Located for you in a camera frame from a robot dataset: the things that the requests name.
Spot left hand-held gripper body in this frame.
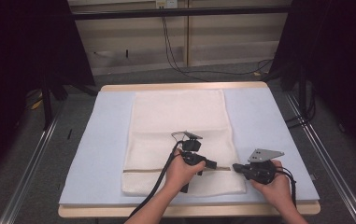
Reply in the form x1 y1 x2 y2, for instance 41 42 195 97
171 130 207 194

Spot black metal stand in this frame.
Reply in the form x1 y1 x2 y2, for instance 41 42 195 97
296 64 311 119
39 77 99 132

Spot person's left hand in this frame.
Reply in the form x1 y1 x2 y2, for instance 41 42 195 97
163 148 206 194

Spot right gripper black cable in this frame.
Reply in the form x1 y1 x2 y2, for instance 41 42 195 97
275 165 298 209

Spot aluminium floor rail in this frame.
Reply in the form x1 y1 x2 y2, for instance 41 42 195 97
0 105 65 224
283 91 356 224

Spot black wall cable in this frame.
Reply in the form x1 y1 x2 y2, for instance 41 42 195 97
160 16 275 83

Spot black floor cables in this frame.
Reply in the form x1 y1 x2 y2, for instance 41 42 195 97
285 87 320 130

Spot white wall outlet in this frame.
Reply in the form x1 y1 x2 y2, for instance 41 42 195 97
154 0 179 9

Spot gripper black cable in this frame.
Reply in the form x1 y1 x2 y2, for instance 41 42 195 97
275 165 298 209
127 139 185 222

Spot black horizontal bar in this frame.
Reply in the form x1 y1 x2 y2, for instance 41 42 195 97
72 5 292 21

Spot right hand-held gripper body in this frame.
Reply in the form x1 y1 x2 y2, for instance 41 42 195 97
243 148 285 186

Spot black curtain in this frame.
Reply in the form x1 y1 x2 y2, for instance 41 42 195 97
0 0 96 185
269 0 356 163

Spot yellow floor item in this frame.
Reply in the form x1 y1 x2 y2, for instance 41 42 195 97
30 98 44 111

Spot white towel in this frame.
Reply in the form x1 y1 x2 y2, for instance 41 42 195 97
121 89 248 198

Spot light blue table mat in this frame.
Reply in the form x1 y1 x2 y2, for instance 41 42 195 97
58 86 320 208

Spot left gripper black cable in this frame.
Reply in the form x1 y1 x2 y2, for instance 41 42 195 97
127 139 185 222

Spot person's right hand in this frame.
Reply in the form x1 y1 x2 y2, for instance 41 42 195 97
249 159 295 213

